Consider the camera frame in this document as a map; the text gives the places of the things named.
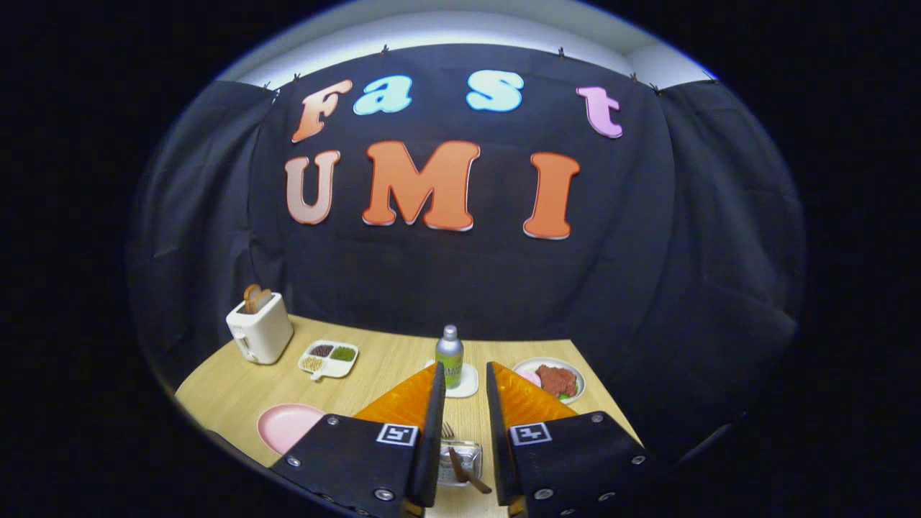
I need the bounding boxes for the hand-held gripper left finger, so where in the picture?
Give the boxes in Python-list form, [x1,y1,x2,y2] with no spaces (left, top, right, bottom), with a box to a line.
[269,362,448,518]

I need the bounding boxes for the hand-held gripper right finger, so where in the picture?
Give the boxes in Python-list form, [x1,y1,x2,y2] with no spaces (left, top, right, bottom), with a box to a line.
[485,360,649,518]

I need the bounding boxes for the fork with brown handle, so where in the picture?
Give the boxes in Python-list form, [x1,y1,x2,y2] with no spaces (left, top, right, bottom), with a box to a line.
[440,422,494,496]

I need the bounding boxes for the white square coaster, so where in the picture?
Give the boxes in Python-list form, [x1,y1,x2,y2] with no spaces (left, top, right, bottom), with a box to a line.
[424,360,480,399]

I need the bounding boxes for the green soda bottle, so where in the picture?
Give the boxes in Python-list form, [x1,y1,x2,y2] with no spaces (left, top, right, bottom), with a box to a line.
[435,324,466,391]

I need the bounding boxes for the brown fried meat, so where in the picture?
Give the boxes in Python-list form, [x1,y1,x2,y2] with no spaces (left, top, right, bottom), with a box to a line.
[535,364,579,399]

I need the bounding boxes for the white oval plate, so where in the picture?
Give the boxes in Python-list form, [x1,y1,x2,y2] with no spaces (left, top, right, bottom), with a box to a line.
[512,356,586,406]

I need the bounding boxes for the white divided dish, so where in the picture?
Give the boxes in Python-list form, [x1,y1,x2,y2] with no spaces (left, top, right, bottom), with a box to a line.
[297,339,360,382]

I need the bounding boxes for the pink round plate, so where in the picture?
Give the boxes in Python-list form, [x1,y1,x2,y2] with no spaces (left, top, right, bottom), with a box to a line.
[257,403,327,456]

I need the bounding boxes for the black backdrop cloth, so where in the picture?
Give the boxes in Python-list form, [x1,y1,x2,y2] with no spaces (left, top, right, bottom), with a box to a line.
[126,43,807,468]

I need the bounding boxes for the white toaster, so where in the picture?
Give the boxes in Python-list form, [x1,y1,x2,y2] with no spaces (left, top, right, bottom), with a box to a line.
[225,291,295,365]

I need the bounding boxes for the toast bread slices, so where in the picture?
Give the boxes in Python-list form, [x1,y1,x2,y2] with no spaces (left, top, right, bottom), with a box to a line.
[242,283,273,315]

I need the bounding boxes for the row of cloth clips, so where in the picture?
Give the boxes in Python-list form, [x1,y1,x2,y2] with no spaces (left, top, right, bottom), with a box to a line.
[262,45,721,95]

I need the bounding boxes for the metal wire basket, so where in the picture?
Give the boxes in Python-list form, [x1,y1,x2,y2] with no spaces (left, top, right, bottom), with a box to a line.
[437,438,485,489]

